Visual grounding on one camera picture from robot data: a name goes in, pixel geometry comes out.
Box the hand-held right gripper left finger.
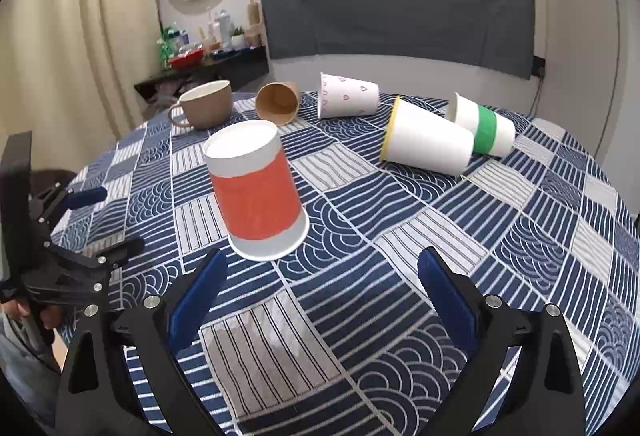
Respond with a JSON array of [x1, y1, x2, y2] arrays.
[[54, 247, 228, 436]]

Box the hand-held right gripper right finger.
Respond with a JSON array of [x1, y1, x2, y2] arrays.
[[417, 246, 586, 436]]

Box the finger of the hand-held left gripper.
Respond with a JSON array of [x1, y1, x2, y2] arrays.
[[22, 236, 146, 313], [30, 185, 109, 226]]

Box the red banded paper cup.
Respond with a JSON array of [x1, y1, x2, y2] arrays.
[[202, 119, 310, 261]]

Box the white yellow rimmed paper cup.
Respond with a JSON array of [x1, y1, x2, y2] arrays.
[[379, 96, 475, 177]]

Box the green banded paper cup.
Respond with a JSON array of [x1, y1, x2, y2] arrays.
[[446, 92, 516, 158]]

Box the brown paper cup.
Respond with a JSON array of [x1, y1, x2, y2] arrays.
[[255, 82, 301, 126]]

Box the white heart print paper cup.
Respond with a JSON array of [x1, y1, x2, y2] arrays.
[[318, 72, 380, 119]]

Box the person's left hand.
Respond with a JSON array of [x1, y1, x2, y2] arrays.
[[6, 300, 64, 333]]

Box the dark brown chair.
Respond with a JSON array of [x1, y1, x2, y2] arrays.
[[30, 168, 79, 198]]

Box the blue patterned tablecloth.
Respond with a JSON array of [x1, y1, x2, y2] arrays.
[[50, 91, 640, 436]]

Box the brown ceramic mug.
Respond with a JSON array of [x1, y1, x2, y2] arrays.
[[167, 80, 234, 131]]

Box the person's grey pants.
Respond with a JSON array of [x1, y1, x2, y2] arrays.
[[0, 311, 65, 424]]

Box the beige curtain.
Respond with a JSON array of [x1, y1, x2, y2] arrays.
[[0, 0, 167, 177]]

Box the red bowl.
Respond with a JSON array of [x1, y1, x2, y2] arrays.
[[169, 50, 206, 70]]

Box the green plastic bottle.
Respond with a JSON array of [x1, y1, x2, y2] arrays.
[[157, 23, 189, 63]]

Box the black side table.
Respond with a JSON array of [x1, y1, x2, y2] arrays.
[[134, 47, 271, 103]]

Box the white bottle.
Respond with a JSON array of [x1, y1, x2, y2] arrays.
[[215, 8, 234, 50]]

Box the light wooden stand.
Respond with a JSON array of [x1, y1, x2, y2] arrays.
[[247, 0, 265, 48]]

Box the white cabinet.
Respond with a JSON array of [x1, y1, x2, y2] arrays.
[[542, 0, 640, 167]]

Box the dark grey cover cloth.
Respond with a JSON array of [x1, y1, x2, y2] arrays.
[[254, 0, 535, 81]]

